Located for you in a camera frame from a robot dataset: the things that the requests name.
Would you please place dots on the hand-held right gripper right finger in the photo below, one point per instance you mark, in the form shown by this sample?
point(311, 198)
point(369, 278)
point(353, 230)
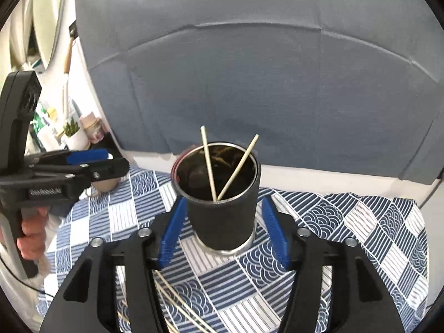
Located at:
point(274, 232)

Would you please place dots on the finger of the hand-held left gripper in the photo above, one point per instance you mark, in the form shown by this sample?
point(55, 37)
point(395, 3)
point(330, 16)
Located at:
point(86, 156)
point(107, 170)

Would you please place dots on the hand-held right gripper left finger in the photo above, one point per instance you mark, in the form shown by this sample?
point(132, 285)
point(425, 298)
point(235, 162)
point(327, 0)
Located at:
point(171, 232)

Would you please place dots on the black metal cup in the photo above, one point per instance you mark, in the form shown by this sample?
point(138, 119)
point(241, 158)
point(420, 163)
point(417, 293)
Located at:
point(222, 222)

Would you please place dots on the wooden chopstick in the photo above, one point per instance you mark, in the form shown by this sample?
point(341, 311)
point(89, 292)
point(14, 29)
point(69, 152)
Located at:
point(208, 163)
point(123, 322)
point(173, 307)
point(239, 166)
point(187, 301)

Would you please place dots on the person's left hand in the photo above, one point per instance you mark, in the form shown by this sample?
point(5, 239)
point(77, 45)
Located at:
point(33, 232)

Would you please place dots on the beige mug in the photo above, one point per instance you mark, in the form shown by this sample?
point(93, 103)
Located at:
point(104, 185)

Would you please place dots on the small potted plant white pot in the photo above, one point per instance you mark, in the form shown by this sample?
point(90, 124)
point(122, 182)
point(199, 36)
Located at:
point(77, 138)

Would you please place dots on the green white packet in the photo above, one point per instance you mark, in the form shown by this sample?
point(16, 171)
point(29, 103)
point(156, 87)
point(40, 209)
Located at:
point(40, 116)

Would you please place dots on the black side table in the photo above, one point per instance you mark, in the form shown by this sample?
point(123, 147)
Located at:
point(111, 145)

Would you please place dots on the pink jar with wooden lid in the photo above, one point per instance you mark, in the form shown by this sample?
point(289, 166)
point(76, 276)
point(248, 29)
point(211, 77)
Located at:
point(92, 128)

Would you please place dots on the yellow capped bottle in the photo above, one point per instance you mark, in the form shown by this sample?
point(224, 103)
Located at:
point(52, 113)

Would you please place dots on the white paper roll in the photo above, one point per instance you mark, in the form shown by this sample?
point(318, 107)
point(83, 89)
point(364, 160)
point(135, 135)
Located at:
point(47, 140)

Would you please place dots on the blue white patterned tablecloth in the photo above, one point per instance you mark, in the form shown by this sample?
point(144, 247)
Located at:
point(225, 284)

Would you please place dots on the cream curtain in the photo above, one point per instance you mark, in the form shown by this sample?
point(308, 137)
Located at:
point(20, 38)

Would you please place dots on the blue grey upholstered headboard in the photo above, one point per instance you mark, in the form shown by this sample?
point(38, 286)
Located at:
point(242, 76)

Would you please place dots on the oval wall mirror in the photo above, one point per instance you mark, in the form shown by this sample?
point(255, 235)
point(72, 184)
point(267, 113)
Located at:
point(48, 17)

